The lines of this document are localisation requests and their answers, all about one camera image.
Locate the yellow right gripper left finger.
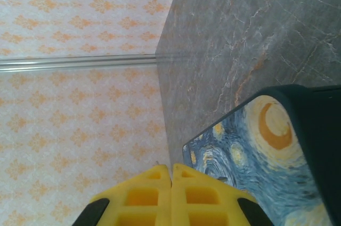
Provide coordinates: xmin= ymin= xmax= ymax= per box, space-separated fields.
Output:
xmin=71 ymin=164 xmax=173 ymax=226

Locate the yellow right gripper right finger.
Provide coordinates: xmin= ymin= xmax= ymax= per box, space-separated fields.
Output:
xmin=171 ymin=163 xmax=274 ymax=226

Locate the starry night tin box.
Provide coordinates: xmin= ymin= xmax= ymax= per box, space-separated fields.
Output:
xmin=182 ymin=84 xmax=341 ymax=226

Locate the aluminium corner post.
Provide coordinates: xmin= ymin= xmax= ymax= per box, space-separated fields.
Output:
xmin=0 ymin=53 xmax=158 ymax=74

